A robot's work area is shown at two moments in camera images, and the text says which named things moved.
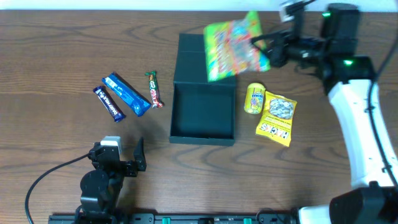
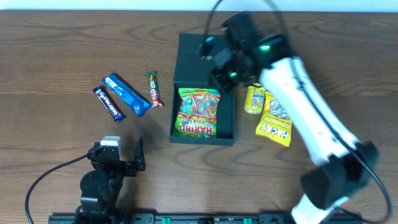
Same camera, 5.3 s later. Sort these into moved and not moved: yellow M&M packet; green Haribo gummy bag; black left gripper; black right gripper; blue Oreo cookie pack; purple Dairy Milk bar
Moved: black right gripper; green Haribo gummy bag
Not moved: black left gripper; blue Oreo cookie pack; yellow M&M packet; purple Dairy Milk bar
